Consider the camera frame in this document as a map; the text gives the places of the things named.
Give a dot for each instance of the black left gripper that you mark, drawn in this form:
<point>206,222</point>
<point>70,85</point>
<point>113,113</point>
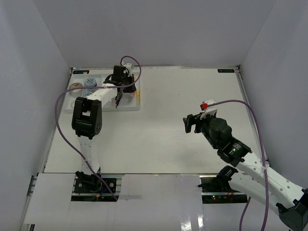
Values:
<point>132,89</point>

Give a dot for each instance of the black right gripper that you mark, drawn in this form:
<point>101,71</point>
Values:
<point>195,120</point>

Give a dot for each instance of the yellow highlighter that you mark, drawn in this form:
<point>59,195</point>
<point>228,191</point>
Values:
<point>138,97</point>

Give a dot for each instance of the red gel pen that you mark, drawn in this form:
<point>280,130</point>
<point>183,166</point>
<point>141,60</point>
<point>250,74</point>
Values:
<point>117,100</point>

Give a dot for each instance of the blue slime jar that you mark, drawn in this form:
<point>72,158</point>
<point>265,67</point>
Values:
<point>90,83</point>
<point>88,93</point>

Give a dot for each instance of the large clear tape roll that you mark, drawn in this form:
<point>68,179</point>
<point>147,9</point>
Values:
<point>76,89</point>

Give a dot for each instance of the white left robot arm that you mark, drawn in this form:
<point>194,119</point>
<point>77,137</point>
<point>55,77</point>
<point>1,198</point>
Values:
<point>117,92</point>

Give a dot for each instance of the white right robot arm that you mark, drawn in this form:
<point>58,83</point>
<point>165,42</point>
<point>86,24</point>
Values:
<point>245,172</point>

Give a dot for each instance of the white compartment tray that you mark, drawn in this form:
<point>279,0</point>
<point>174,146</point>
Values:
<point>127,102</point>

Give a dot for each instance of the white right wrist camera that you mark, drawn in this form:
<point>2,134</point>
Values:
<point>208,108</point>

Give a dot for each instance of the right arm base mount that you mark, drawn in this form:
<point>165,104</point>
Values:
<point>219,186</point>

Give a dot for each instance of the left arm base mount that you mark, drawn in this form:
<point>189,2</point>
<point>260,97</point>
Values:
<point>91,184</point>

